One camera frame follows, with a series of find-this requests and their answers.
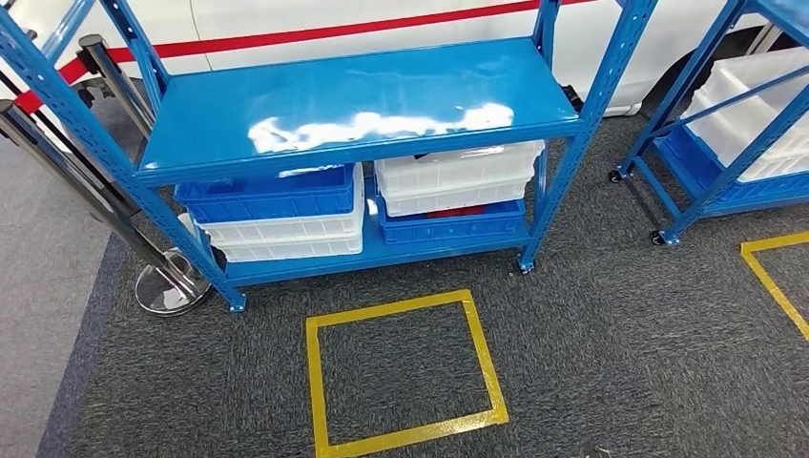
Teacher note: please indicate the chrome stanchion post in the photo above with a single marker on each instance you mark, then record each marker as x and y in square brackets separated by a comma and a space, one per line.
[114, 76]
[170, 291]

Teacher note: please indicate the small black plastic component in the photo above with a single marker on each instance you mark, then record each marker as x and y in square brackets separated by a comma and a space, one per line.
[572, 98]

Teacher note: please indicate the yellow floor tape square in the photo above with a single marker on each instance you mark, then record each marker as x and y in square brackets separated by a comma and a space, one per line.
[316, 392]
[768, 278]

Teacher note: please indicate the white car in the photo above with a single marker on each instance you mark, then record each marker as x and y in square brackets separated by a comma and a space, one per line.
[379, 16]

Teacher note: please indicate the blue steel shelf rack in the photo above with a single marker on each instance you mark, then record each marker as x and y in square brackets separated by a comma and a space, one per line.
[347, 101]

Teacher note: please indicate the red barrier belt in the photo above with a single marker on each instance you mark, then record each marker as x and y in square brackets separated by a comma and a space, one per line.
[44, 88]
[316, 35]

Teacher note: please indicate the blue wheeled shelf rack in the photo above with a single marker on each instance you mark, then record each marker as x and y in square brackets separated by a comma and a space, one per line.
[689, 208]

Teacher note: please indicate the red flat item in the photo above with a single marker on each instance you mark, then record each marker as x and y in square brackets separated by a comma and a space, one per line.
[455, 212]

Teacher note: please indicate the white plastic bin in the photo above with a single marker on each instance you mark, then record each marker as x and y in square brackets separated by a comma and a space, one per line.
[291, 237]
[455, 180]
[739, 120]

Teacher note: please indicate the black car tyre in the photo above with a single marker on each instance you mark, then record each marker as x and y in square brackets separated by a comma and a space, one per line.
[739, 44]

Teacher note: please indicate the blue plastic bin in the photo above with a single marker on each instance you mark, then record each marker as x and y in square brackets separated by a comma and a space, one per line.
[449, 229]
[689, 161]
[265, 199]

